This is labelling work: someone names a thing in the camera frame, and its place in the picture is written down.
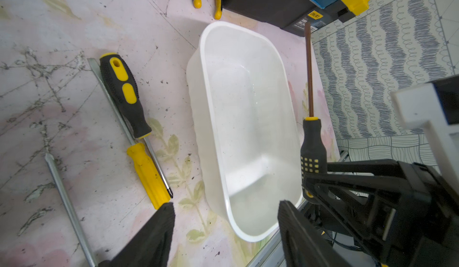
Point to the black yellow oval-grip screwdriver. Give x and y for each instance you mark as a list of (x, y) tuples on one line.
[(123, 89)]

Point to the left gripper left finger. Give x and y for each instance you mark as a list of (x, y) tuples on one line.
[(150, 247)]

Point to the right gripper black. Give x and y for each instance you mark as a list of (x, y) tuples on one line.
[(409, 219)]

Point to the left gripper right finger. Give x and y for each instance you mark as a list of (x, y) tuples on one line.
[(302, 244)]

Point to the black handle yellow-end screwdriver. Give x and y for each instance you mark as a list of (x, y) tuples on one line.
[(75, 222)]

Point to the white plastic storage box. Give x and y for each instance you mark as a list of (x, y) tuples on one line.
[(246, 133)]

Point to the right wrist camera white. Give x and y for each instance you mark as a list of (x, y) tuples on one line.
[(434, 108)]

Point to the black yellow-dotted brown-shaft screwdriver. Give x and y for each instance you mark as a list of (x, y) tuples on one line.
[(313, 151)]

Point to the yellow black toolbox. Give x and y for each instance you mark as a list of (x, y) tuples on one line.
[(291, 15)]

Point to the yellow handle screwdriver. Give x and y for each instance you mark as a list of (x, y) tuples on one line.
[(137, 151)]

